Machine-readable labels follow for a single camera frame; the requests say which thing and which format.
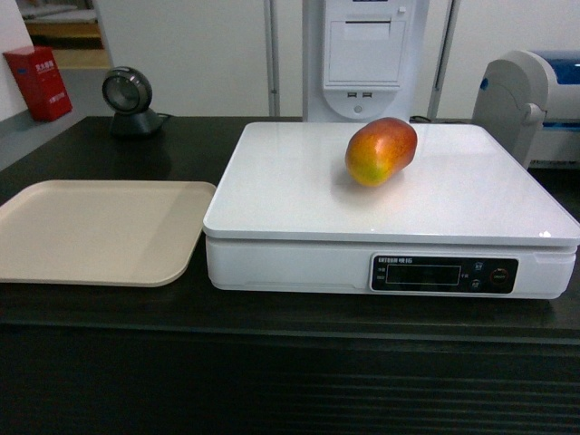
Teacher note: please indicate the black slatted checkout counter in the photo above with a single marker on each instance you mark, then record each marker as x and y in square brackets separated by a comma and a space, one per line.
[187, 358]

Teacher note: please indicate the red fire extinguisher box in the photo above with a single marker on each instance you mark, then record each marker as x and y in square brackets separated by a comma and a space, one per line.
[39, 81]

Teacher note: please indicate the beige plastic tray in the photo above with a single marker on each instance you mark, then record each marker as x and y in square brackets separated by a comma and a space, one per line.
[102, 232]

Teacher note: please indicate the white checkout scale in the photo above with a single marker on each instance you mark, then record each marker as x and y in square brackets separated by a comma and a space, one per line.
[463, 219]

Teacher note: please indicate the dark red yellow mango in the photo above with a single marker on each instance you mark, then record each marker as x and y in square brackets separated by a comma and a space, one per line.
[379, 150]

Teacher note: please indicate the black barcode scanner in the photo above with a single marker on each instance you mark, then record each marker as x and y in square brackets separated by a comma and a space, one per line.
[128, 93]

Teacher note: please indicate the grey blue label printer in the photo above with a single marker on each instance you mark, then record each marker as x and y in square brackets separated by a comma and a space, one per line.
[528, 101]

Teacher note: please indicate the white receipt printer terminal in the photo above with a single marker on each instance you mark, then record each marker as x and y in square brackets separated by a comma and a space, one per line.
[357, 60]

